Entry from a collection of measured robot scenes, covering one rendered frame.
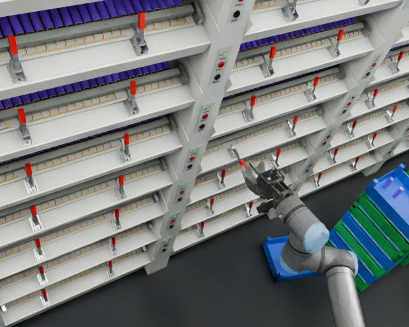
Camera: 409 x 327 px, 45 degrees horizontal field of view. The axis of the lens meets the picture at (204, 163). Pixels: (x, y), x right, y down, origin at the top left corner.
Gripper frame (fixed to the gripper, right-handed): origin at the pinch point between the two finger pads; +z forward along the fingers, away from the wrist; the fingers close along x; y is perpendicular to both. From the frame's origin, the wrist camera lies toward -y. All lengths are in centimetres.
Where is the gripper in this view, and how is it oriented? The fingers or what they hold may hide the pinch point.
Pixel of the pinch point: (247, 168)
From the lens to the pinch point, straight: 169.5
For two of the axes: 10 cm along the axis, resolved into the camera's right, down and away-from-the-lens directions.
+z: -5.3, -6.4, 5.6
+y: 1.2, -7.1, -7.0
